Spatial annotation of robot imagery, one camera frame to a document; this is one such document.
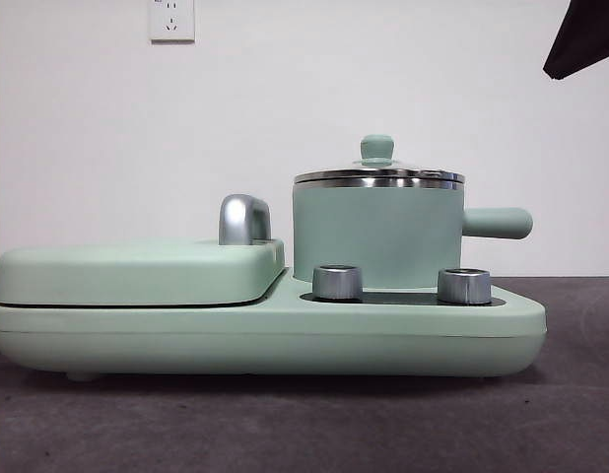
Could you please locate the mint green cooker base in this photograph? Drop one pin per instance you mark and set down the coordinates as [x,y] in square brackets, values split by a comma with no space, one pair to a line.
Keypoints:
[408,340]

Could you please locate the glass lid with green knob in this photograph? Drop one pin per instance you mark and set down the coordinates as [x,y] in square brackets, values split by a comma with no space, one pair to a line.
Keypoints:
[376,148]

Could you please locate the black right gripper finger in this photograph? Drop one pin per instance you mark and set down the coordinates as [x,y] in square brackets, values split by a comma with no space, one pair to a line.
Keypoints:
[590,34]

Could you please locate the white wall socket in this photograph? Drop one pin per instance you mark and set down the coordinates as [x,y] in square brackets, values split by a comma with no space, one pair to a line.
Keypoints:
[172,22]

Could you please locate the silver control knob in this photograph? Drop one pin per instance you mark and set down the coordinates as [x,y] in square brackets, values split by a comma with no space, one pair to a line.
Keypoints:
[336,283]
[464,287]

